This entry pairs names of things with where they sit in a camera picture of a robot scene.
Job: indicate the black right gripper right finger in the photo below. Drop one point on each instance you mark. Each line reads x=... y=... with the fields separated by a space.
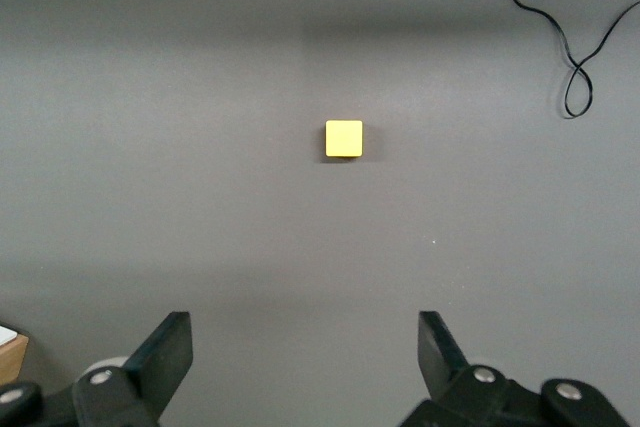
x=442 y=367

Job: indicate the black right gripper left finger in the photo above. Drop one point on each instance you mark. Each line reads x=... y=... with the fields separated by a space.
x=160 y=367

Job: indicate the white-fronted wooden drawer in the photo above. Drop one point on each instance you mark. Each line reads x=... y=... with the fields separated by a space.
x=5 y=336

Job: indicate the yellow wooden block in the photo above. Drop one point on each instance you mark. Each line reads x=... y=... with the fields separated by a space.
x=344 y=138

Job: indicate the wooden drawer cabinet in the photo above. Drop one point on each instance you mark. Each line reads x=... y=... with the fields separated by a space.
x=17 y=362

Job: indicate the dark grey table mat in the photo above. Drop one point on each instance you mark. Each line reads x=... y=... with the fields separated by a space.
x=150 y=147

